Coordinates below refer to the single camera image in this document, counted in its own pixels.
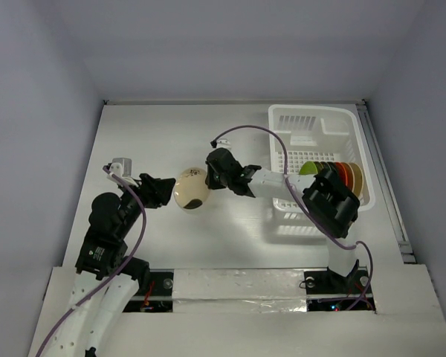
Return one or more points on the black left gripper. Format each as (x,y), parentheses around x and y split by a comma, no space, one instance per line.
(156,190)

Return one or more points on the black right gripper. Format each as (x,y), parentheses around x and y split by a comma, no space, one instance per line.
(218,172)

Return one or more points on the cream plate with black pattern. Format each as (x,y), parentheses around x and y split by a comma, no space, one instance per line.
(191,190)

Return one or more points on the lime green plate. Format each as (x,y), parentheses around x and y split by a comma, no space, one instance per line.
(309,168)

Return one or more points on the blue white patterned plate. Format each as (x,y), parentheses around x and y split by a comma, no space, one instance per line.
(332,166)

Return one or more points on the yellow brown patterned plate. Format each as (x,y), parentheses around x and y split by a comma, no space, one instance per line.
(322,166)

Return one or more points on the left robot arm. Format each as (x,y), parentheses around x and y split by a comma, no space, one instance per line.
(107,273)

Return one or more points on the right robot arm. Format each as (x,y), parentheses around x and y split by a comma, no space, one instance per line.
(323,198)

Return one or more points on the white plastic dish rack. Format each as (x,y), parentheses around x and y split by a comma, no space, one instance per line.
(319,133)

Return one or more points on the red plate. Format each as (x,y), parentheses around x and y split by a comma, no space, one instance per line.
(341,171)

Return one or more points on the orange plate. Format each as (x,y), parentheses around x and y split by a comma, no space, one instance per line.
(349,175)

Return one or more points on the beige plate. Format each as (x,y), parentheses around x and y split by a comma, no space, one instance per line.
(358,179)

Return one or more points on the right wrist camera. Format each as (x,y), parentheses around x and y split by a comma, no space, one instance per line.
(221,143)

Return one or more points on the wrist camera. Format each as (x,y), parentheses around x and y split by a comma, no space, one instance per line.
(221,143)
(121,167)

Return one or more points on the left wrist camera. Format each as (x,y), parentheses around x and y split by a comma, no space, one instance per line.
(121,167)

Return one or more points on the foil covered front rail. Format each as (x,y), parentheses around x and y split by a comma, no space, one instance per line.
(239,291)

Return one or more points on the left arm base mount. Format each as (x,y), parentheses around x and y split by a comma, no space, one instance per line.
(156,297)

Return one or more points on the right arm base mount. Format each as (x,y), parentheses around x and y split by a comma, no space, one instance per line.
(330,292)

